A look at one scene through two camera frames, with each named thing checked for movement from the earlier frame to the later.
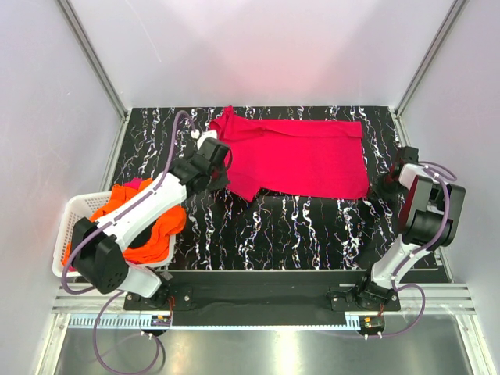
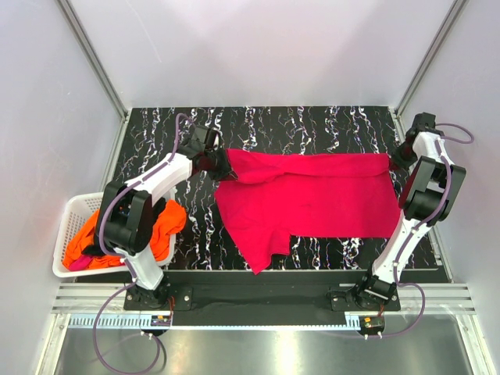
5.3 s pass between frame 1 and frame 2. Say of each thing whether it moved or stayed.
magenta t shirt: moved
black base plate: stayed
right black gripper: moved
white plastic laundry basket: stayed
